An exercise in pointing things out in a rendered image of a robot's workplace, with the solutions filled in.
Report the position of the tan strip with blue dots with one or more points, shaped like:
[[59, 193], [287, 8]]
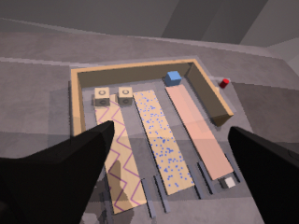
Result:
[[170, 162]]

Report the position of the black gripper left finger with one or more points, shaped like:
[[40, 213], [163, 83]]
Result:
[[54, 185]]

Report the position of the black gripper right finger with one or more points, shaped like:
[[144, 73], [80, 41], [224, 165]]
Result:
[[271, 173]]

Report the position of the pink flat strip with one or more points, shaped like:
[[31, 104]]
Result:
[[209, 150]]

